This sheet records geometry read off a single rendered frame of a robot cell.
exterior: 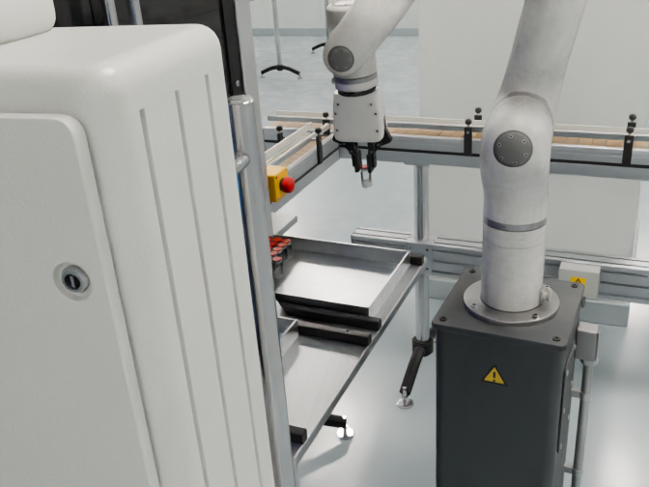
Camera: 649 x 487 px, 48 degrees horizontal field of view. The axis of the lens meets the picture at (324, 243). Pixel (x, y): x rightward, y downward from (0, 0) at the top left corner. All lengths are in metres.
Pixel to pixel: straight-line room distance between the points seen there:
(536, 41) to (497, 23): 1.54
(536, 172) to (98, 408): 0.96
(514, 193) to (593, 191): 1.61
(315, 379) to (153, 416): 0.79
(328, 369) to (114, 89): 0.94
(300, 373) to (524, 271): 0.47
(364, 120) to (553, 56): 0.37
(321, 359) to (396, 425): 1.26
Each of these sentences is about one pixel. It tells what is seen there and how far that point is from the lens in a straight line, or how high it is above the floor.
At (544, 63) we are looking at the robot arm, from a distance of 1.33.
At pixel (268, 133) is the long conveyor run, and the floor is 0.91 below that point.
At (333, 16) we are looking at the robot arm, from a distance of 1.37.
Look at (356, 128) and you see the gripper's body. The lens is 1.44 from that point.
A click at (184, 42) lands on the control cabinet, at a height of 1.54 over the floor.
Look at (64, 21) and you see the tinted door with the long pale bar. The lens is 1.23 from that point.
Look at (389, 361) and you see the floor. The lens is 2.87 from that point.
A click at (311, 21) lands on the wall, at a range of 10.35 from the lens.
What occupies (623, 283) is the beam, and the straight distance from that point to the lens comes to 2.45.
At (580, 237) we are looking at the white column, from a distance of 3.04.
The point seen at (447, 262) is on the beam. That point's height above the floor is 0.48.
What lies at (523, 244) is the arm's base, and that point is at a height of 1.02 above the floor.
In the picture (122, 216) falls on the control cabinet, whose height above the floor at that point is 1.46.
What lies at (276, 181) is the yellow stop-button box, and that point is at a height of 1.01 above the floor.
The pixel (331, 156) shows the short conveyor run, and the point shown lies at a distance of 2.39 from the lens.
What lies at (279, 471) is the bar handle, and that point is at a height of 1.09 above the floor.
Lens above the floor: 1.62
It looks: 25 degrees down
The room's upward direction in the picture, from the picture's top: 4 degrees counter-clockwise
